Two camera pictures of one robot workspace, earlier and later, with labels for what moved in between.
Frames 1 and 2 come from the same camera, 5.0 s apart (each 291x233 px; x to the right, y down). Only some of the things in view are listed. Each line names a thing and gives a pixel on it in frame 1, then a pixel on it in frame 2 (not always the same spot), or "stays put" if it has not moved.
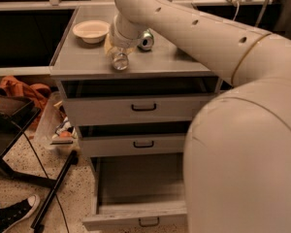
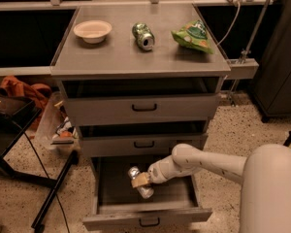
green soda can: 146,41 stays put
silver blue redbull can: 120,60 -> 145,190
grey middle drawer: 134,140 stays put
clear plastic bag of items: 55,128 stays put
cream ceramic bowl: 91,31 stays put
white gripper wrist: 122,40 -> 157,174
